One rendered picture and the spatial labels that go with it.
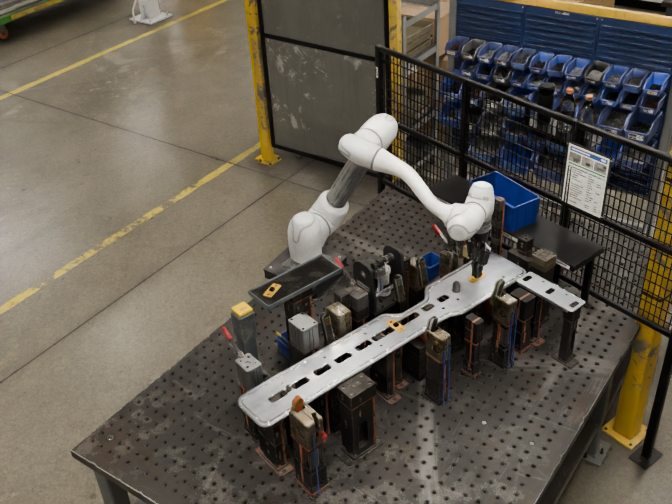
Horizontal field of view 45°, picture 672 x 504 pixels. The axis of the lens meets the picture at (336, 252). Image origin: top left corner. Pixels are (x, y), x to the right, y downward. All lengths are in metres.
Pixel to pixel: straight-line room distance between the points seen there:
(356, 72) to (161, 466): 3.30
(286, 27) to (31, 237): 2.32
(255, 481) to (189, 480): 0.25
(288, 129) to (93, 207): 1.57
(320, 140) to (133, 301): 1.90
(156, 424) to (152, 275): 2.15
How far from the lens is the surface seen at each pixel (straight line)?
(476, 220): 3.16
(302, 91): 6.06
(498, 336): 3.48
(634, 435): 4.35
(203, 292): 5.22
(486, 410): 3.37
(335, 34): 5.70
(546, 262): 3.57
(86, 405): 4.64
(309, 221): 3.79
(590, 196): 3.70
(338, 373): 3.07
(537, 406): 3.41
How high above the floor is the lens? 3.10
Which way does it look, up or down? 35 degrees down
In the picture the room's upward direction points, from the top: 3 degrees counter-clockwise
